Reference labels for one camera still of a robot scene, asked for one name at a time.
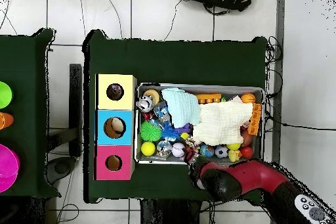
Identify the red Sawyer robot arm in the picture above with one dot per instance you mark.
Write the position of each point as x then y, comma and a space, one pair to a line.
249, 176

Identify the silver mesh bin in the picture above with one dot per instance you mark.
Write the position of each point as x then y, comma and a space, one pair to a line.
210, 87

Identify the wooden three-hole box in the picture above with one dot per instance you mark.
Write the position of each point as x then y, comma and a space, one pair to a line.
115, 105

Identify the mint green muslin cloth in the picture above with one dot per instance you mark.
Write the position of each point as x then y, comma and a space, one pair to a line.
181, 107

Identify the blue spiky ball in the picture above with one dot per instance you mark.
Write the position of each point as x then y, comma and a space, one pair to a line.
169, 133

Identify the crushed drink can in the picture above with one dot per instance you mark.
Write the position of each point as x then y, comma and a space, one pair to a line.
145, 103

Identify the green spiky ball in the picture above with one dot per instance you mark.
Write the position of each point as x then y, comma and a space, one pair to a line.
151, 131

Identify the white baseball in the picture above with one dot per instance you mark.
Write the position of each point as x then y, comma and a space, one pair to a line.
178, 150

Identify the yellow ball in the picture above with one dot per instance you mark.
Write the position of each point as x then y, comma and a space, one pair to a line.
148, 148

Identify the orange plastic toy block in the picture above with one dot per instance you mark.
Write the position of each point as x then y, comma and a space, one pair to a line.
208, 98

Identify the dark green table cloth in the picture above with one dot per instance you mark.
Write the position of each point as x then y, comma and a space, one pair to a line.
183, 61

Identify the cream muslin cloth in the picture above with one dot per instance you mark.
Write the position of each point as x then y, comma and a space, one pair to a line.
223, 124

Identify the orange toy basketball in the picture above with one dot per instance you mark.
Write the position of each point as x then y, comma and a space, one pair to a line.
248, 97

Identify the orange plastic grid tray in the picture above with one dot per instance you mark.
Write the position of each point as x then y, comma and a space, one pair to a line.
254, 119

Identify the green-clothed side table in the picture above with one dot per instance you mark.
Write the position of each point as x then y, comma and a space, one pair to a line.
23, 76

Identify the orange plastic cup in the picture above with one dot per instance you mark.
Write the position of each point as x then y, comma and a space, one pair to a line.
5, 120

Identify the magenta plastic bowl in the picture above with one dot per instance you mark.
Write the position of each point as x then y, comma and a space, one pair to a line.
8, 166

